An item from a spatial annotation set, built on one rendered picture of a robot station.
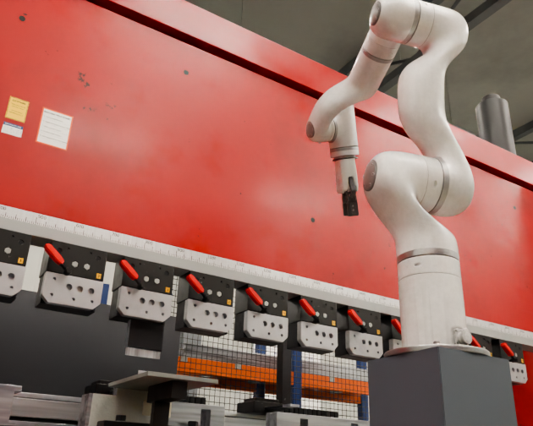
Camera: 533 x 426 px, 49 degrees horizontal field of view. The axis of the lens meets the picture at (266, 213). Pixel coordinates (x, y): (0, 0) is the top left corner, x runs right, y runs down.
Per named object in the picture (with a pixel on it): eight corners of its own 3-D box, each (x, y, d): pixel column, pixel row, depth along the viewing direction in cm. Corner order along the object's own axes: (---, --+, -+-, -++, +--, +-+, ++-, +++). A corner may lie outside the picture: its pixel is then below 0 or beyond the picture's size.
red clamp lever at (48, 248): (49, 240, 148) (74, 270, 149) (45, 245, 152) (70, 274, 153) (44, 244, 147) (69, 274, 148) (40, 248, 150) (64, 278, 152)
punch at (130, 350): (126, 354, 157) (130, 319, 161) (123, 355, 159) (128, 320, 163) (161, 358, 162) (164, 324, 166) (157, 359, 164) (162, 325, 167)
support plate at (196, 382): (147, 375, 131) (147, 370, 131) (107, 386, 151) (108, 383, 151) (218, 384, 139) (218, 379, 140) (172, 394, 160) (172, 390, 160)
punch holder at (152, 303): (118, 314, 156) (125, 255, 163) (107, 319, 163) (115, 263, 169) (169, 322, 163) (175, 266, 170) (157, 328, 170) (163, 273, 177)
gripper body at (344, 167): (329, 157, 179) (332, 194, 179) (335, 155, 169) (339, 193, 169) (353, 155, 180) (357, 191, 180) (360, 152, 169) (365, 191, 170)
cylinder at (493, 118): (504, 161, 299) (493, 85, 319) (467, 178, 318) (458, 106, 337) (542, 178, 315) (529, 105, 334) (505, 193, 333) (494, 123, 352)
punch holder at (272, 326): (246, 335, 175) (249, 282, 182) (232, 340, 182) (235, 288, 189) (288, 342, 183) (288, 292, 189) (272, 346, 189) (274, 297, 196)
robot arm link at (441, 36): (386, 215, 126) (452, 226, 130) (414, 199, 115) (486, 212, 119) (388, 15, 140) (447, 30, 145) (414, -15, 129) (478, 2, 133)
